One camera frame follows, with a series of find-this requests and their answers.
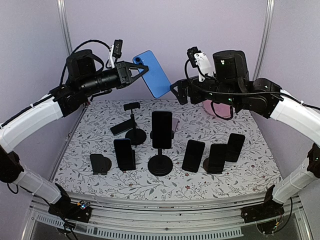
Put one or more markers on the black phone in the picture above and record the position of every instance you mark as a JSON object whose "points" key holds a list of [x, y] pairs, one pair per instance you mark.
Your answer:
{"points": [[122, 127], [217, 158], [123, 152], [234, 147], [193, 156]]}

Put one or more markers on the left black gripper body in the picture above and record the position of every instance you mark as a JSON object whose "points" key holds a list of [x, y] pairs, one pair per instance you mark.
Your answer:
{"points": [[122, 78]]}

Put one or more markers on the pink phone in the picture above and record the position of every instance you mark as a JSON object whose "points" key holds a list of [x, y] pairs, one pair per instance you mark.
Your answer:
{"points": [[175, 122]]}

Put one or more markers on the right aluminium corner post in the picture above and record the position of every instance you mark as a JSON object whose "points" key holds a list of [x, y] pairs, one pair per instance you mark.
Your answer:
{"points": [[268, 18]]}

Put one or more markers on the pink plate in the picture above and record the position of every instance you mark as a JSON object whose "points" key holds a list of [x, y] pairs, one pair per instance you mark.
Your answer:
{"points": [[218, 110]]}

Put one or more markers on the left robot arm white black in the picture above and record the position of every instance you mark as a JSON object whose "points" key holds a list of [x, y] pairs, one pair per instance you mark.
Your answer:
{"points": [[84, 81]]}

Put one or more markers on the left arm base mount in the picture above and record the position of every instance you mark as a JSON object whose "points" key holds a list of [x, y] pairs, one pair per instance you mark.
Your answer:
{"points": [[66, 210]]}

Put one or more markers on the teal green phone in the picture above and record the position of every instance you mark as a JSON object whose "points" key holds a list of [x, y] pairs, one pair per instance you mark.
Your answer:
{"points": [[161, 127]]}

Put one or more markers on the black folding stand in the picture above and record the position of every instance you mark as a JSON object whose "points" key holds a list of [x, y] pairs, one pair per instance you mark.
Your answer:
{"points": [[133, 160], [100, 164]]}

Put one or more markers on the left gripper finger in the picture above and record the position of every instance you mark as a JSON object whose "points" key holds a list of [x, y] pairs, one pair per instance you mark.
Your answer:
{"points": [[133, 66], [135, 74]]}

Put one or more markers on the aluminium corner post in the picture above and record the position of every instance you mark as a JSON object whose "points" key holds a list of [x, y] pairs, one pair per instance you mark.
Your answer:
{"points": [[268, 18], [62, 14]]}

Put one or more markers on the black folding stand far left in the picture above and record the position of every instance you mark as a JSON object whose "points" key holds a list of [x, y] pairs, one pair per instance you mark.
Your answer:
{"points": [[100, 164]]}

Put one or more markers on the left aluminium corner post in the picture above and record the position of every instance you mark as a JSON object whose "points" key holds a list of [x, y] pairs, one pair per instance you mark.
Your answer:
{"points": [[62, 14]]}

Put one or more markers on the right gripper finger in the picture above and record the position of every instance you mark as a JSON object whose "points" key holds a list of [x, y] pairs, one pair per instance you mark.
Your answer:
{"points": [[179, 85], [180, 94]]}

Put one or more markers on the floral table mat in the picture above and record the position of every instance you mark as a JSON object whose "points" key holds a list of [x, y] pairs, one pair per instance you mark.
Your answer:
{"points": [[253, 173]]}

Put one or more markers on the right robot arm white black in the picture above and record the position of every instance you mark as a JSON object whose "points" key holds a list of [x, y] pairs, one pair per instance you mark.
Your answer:
{"points": [[230, 84]]}

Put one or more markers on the dark grey folding stand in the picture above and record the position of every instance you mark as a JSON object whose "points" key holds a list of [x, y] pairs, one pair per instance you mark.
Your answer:
{"points": [[206, 164]]}

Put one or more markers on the black round-base clamp stand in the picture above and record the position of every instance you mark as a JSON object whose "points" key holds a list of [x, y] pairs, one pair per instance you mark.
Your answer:
{"points": [[161, 165]]}

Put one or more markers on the front aluminium rail frame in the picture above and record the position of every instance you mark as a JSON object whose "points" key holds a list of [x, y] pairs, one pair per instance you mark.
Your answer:
{"points": [[206, 219]]}

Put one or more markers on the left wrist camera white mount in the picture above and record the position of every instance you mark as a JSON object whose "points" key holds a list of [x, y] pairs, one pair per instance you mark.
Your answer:
{"points": [[114, 54]]}

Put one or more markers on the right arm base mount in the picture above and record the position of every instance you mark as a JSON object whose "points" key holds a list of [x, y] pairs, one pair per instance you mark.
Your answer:
{"points": [[268, 209]]}

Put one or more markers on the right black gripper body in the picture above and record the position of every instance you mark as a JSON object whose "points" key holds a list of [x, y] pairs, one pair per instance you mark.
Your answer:
{"points": [[191, 84]]}

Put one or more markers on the blue phone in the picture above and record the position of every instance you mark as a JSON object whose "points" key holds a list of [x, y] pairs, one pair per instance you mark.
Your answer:
{"points": [[155, 78]]}

